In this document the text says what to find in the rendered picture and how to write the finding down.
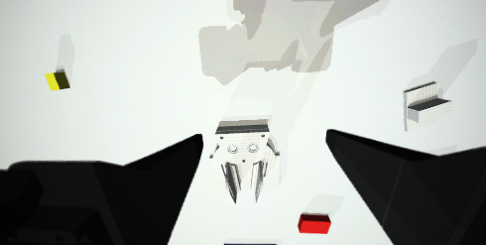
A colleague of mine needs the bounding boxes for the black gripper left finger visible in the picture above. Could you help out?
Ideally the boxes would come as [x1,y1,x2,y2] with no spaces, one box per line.
[8,134,203,245]

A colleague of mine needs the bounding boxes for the red rectangular block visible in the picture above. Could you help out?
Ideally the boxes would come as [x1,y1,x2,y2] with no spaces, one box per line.
[298,214,332,234]

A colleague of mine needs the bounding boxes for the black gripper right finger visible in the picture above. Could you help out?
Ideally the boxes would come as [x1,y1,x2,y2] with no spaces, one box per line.
[325,129,486,245]

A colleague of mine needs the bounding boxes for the yellow cube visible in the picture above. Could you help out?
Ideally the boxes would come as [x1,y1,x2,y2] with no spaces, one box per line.
[45,72,69,90]

